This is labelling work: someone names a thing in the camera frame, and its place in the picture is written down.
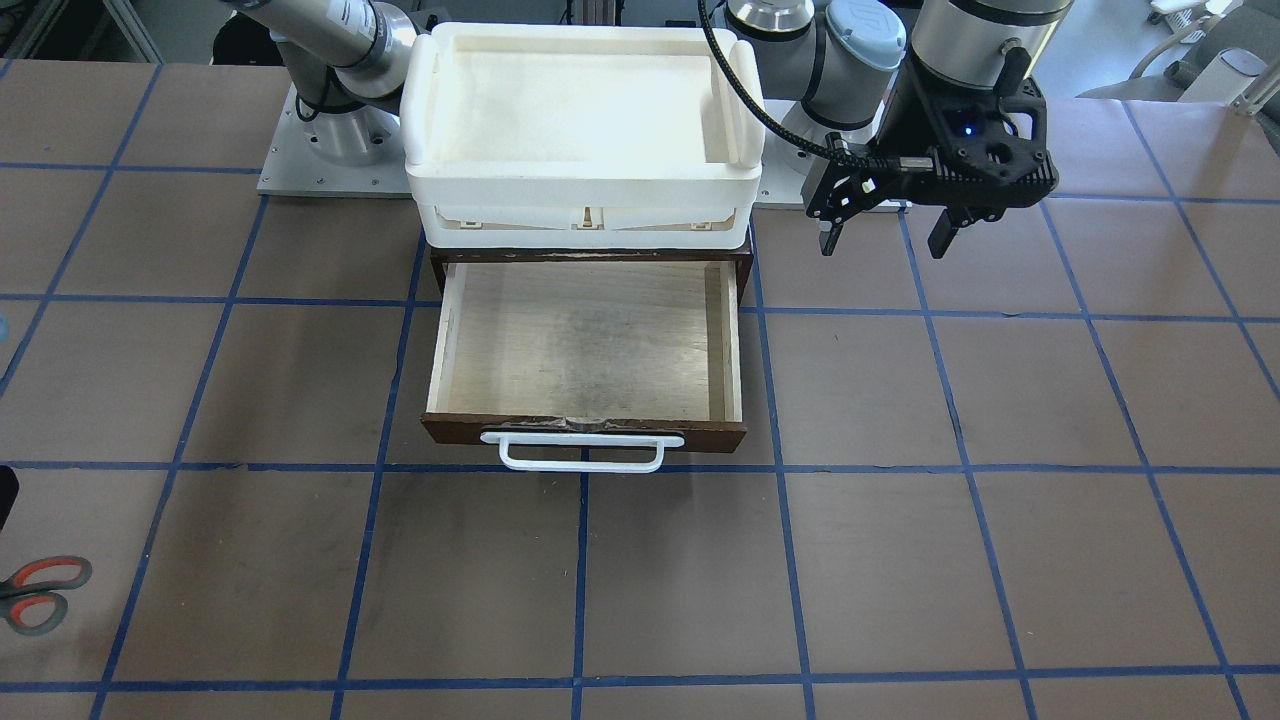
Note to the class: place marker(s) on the grey orange handled scissors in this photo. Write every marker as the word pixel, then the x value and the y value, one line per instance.
pixel 31 597

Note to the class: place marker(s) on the white plastic tray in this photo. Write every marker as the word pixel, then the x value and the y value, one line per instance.
pixel 581 137

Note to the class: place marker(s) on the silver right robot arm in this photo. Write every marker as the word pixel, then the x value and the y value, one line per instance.
pixel 348 62

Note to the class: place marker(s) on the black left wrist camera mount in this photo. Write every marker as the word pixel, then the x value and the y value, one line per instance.
pixel 988 146

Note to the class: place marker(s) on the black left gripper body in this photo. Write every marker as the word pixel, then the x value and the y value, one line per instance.
pixel 912 120

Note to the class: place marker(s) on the wooden drawer with white handle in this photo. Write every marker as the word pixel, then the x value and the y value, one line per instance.
pixel 589 353

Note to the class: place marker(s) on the grey office chair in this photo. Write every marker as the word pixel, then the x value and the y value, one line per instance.
pixel 1234 64

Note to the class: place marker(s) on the dark brown drawer cabinet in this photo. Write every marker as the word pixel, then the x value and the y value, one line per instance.
pixel 741 256

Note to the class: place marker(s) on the grey metal base plate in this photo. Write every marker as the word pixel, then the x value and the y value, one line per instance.
pixel 349 155

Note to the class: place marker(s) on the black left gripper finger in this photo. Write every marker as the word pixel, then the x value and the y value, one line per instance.
pixel 831 225
pixel 945 230

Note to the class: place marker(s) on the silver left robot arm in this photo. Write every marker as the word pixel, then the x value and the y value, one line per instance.
pixel 838 61

